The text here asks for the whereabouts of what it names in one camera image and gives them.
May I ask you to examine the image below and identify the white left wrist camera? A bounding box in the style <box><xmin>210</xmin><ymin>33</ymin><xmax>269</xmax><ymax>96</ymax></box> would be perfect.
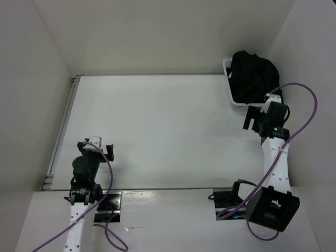
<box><xmin>83</xmin><ymin>136</ymin><xmax>102</xmax><ymax>152</ymax></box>

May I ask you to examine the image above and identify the black skirt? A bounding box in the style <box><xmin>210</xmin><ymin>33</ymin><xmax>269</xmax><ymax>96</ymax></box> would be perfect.
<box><xmin>229</xmin><ymin>50</ymin><xmax>280</xmax><ymax>104</ymax></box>

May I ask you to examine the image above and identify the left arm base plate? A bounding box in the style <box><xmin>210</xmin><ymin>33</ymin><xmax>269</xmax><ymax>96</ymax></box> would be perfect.
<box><xmin>94</xmin><ymin>191</ymin><xmax>122</xmax><ymax>224</ymax></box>

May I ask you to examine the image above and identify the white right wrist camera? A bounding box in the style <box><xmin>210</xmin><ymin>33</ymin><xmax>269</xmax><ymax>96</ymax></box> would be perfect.
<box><xmin>260</xmin><ymin>93</ymin><xmax>282</xmax><ymax>113</ymax></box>

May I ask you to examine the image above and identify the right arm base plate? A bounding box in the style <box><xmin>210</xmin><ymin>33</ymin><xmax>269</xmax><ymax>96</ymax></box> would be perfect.
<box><xmin>208</xmin><ymin>187</ymin><xmax>243</xmax><ymax>215</ymax></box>

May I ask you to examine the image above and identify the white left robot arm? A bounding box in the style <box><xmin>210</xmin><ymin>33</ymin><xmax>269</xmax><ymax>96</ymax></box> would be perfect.
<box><xmin>64</xmin><ymin>136</ymin><xmax>114</xmax><ymax>251</ymax></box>

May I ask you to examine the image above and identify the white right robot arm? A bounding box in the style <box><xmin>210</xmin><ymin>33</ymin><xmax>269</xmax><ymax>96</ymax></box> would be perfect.
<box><xmin>243</xmin><ymin>101</ymin><xmax>300</xmax><ymax>232</ymax></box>

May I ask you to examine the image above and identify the white plastic basket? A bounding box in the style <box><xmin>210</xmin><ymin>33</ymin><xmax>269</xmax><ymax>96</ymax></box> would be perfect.
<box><xmin>222</xmin><ymin>58</ymin><xmax>266</xmax><ymax>111</ymax></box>

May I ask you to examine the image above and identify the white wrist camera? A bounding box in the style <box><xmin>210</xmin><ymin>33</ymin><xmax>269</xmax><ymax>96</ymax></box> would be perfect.
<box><xmin>260</xmin><ymin>93</ymin><xmax>282</xmax><ymax>113</ymax></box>
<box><xmin>83</xmin><ymin>136</ymin><xmax>102</xmax><ymax>152</ymax></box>

